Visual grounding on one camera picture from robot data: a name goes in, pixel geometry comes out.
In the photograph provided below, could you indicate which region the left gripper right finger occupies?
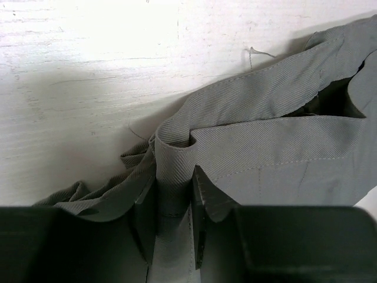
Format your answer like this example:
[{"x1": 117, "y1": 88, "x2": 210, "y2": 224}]
[{"x1": 191, "y1": 166, "x2": 376, "y2": 282}]

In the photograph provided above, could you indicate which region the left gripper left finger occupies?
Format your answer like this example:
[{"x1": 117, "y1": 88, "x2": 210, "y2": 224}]
[{"x1": 1, "y1": 177, "x2": 156, "y2": 282}]

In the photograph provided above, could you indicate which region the grey pleated skirt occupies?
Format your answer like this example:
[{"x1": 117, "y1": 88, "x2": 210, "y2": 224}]
[{"x1": 39, "y1": 17, "x2": 376, "y2": 282}]

